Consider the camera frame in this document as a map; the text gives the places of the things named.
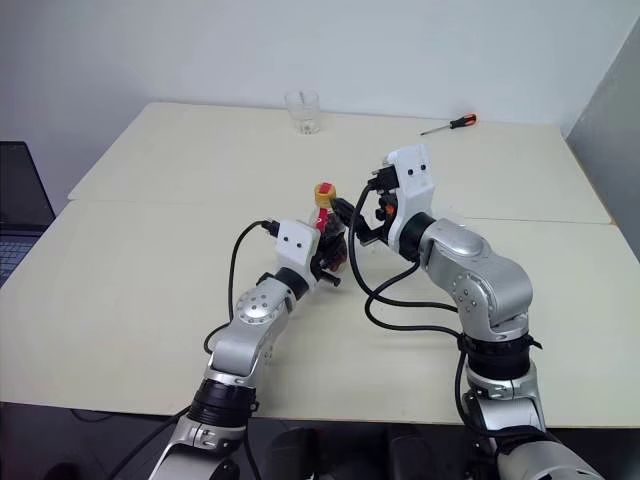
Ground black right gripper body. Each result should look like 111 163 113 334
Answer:
368 164 401 237

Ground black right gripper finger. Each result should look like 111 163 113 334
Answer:
358 223 391 248
331 196 359 224

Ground dark drink plastic bottle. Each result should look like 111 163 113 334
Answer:
312 202 350 275

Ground yellow bottle cap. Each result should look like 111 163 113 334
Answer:
313 182 337 209

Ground clear glass tumbler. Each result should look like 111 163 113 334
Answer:
284 89 321 137

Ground grey partition panel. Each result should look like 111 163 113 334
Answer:
564 34 640 226

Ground dark laptop computer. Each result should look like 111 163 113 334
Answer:
0 141 57 289

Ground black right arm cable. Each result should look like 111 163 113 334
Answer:
347 174 501 451

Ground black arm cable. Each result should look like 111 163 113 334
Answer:
347 174 501 451
203 218 281 354

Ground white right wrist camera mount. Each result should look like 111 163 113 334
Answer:
382 144 436 251

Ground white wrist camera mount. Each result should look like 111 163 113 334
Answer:
275 218 321 265
382 144 436 251

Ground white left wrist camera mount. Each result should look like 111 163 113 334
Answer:
275 218 321 265

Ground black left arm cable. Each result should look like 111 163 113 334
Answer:
203 218 281 354

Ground orange black handled screwdriver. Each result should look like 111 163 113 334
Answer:
419 113 479 137

